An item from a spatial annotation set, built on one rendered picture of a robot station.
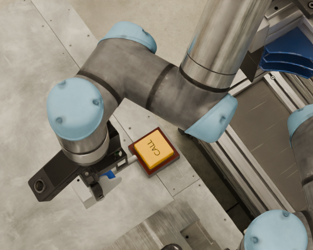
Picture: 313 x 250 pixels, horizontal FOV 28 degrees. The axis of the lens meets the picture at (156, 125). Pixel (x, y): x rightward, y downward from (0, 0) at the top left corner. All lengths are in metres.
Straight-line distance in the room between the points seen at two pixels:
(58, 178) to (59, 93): 0.22
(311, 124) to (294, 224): 0.15
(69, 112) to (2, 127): 0.58
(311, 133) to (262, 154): 1.10
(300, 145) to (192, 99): 0.17
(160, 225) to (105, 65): 0.42
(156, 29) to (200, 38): 1.58
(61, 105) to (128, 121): 0.54
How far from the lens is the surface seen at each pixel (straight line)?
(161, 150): 1.29
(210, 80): 0.82
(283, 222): 0.83
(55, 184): 1.02
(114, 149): 1.02
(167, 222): 1.19
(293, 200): 1.95
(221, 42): 0.80
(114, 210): 1.29
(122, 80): 0.87
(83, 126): 0.82
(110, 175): 1.16
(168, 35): 2.37
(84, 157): 0.92
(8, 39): 1.48
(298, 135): 0.91
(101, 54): 0.88
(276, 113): 2.04
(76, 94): 0.83
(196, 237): 1.21
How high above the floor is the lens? 2.05
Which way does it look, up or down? 68 degrees down
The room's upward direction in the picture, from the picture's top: straight up
